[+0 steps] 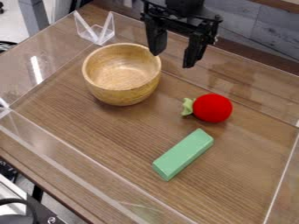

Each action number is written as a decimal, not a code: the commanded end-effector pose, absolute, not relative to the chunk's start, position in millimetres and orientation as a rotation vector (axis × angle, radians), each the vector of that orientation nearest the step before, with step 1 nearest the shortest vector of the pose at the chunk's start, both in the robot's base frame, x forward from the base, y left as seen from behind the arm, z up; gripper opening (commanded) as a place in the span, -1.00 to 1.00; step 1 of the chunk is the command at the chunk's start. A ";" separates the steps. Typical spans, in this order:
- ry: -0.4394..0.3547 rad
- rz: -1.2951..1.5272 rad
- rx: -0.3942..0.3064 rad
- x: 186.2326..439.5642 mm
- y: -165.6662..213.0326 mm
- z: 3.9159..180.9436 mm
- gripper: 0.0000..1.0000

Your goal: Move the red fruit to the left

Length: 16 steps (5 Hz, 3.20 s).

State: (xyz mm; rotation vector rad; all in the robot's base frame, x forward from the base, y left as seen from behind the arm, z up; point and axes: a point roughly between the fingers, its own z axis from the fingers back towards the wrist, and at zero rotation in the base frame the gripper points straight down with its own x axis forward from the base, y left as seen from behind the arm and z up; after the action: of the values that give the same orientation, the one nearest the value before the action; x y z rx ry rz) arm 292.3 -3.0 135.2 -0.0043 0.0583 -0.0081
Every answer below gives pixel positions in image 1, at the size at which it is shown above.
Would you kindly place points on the green rectangular block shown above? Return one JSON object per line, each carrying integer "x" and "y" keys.
{"x": 182, "y": 154}

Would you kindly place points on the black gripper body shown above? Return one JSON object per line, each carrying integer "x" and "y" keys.
{"x": 183, "y": 16}

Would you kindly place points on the black metal base bracket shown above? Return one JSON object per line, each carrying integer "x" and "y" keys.
{"x": 46, "y": 216}

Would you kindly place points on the clear acrylic corner bracket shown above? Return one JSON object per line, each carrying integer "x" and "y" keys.
{"x": 96, "y": 34}

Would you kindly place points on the clear acrylic tray enclosure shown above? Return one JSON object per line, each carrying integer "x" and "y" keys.
{"x": 88, "y": 152}

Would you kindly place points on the wooden bowl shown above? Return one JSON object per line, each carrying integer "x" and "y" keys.
{"x": 122, "y": 73}

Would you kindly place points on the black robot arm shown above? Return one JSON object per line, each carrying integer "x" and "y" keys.
{"x": 184, "y": 17}

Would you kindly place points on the red plush fruit green leaf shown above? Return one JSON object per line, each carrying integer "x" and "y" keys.
{"x": 211, "y": 107}

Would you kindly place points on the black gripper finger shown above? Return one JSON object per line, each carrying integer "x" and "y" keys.
{"x": 195, "y": 49}
{"x": 156, "y": 36}

